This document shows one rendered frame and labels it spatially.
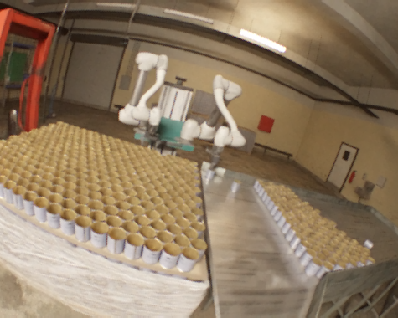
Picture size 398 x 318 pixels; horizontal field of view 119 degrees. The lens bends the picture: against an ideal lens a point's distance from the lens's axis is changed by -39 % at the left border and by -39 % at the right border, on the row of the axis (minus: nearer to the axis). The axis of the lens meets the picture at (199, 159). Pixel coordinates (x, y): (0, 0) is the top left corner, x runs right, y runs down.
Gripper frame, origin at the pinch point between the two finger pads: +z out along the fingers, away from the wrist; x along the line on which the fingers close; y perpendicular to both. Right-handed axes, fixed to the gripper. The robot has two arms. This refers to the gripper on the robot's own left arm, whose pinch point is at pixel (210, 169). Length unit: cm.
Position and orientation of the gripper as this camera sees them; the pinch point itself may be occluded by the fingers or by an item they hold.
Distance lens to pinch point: 165.0
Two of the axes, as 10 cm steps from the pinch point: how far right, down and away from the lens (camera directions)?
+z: -2.8, 9.1, 2.9
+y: 9.6, 2.5, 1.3
